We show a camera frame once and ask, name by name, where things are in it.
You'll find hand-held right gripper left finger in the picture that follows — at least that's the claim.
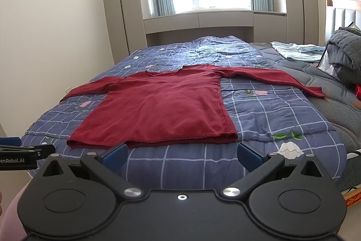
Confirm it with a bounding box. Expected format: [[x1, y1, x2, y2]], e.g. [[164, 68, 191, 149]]
[[35, 143, 143, 200]]

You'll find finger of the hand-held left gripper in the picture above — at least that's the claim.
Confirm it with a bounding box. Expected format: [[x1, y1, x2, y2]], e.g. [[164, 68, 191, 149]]
[[0, 137, 56, 159]]

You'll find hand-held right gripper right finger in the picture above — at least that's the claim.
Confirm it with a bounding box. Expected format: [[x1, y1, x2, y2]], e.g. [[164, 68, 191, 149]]
[[221, 142, 328, 199]]

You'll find dark red long-sleeve shirt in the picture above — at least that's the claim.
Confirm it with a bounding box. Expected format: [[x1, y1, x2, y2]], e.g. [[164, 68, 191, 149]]
[[60, 64, 325, 149]]

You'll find blue plaid quilt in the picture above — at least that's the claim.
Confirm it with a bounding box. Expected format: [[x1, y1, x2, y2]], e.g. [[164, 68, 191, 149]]
[[21, 35, 348, 191]]

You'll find person's pink-clad leg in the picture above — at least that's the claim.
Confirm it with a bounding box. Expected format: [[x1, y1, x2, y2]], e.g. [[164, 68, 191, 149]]
[[0, 182, 30, 241]]

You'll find grey quilted mattress pad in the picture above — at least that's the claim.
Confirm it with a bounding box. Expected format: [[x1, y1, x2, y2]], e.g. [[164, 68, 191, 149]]
[[248, 42, 361, 154]]

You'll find orange cardboard box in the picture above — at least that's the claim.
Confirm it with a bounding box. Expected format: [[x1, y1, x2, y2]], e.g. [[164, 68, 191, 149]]
[[340, 187, 361, 209]]

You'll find light blue cloth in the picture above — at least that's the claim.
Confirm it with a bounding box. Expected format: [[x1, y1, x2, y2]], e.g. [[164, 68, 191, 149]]
[[271, 41, 326, 61]]

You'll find silver plastic bag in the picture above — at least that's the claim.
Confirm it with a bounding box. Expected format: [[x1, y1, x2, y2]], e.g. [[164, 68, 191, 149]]
[[317, 46, 343, 78]]

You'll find red object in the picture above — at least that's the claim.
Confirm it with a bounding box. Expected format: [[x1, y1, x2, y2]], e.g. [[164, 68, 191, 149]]
[[354, 83, 361, 109]]

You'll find beige window seat cabinet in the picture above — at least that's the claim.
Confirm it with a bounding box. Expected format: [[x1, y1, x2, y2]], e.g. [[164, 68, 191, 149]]
[[142, 10, 287, 45]]

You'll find grey blanket pile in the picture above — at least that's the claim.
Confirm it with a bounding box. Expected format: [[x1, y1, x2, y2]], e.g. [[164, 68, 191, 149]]
[[326, 27, 361, 83]]

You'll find grey padded headboard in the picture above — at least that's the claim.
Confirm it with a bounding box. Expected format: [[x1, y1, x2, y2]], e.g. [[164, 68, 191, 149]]
[[324, 0, 361, 45]]

